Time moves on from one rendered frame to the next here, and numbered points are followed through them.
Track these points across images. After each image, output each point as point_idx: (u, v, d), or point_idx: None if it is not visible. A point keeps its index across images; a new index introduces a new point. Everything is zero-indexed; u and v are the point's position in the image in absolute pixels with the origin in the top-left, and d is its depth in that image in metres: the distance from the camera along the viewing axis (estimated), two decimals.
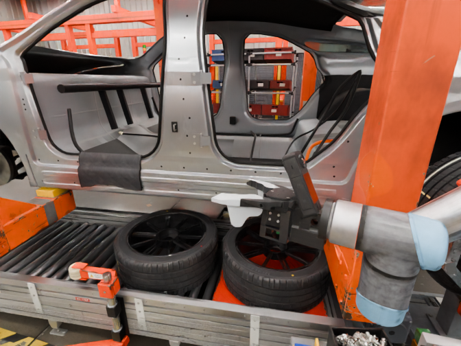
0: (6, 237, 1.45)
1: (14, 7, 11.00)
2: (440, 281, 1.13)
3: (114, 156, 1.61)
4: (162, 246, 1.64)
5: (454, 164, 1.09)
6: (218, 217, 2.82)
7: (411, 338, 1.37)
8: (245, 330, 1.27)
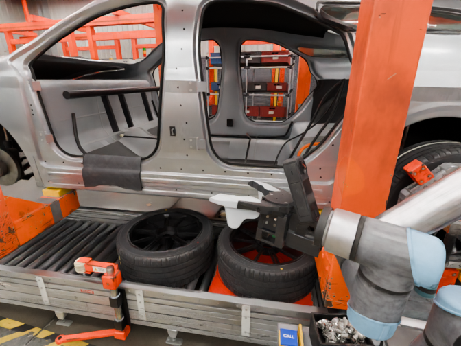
0: (16, 234, 1.55)
1: (15, 9, 11.11)
2: None
3: (116, 158, 1.72)
4: (161, 242, 1.75)
5: (406, 154, 1.38)
6: (215, 215, 2.93)
7: None
8: (238, 319, 1.38)
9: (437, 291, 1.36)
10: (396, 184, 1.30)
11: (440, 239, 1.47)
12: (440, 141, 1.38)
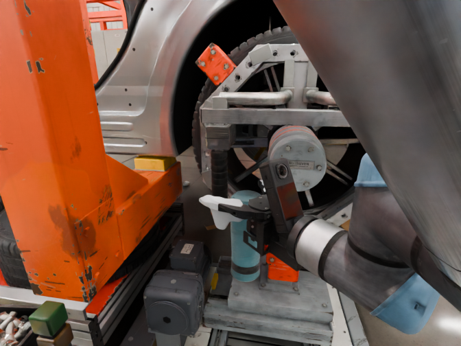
0: None
1: None
2: None
3: None
4: None
5: None
6: None
7: None
8: None
9: (280, 272, 0.86)
10: (202, 96, 0.80)
11: (302, 196, 0.97)
12: None
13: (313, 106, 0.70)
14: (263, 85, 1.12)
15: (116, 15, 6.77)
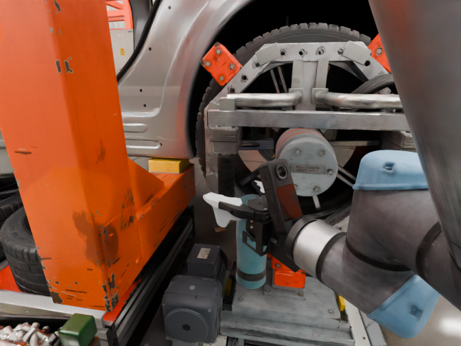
0: None
1: None
2: None
3: None
4: None
5: None
6: None
7: None
8: None
9: (287, 278, 0.83)
10: (206, 97, 0.77)
11: (309, 200, 0.94)
12: None
13: (322, 108, 0.67)
14: (279, 86, 1.09)
15: (119, 15, 6.75)
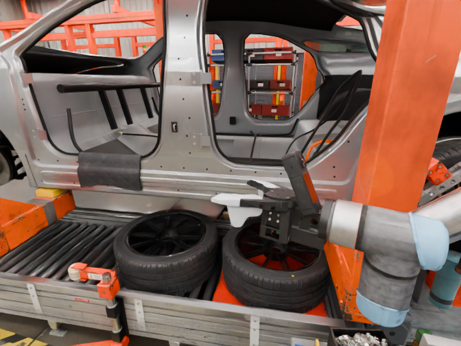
0: (5, 238, 1.44)
1: (14, 7, 11.00)
2: None
3: (114, 156, 1.61)
4: (162, 246, 1.64)
5: None
6: (218, 217, 2.82)
7: None
8: (245, 331, 1.27)
9: (453, 301, 1.25)
10: None
11: (454, 244, 1.36)
12: (455, 136, 1.26)
13: None
14: None
15: None
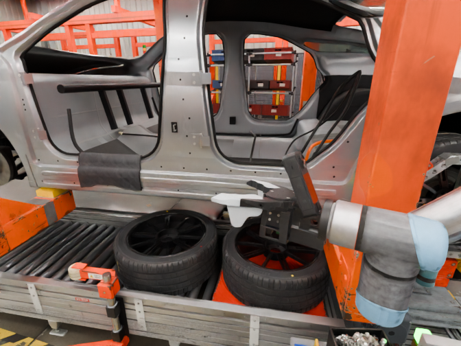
0: (5, 237, 1.45)
1: (14, 7, 11.00)
2: None
3: (114, 156, 1.61)
4: (162, 246, 1.64)
5: None
6: (218, 217, 2.82)
7: None
8: (245, 331, 1.27)
9: (436, 281, 1.37)
10: None
11: None
12: (439, 132, 1.39)
13: None
14: None
15: None
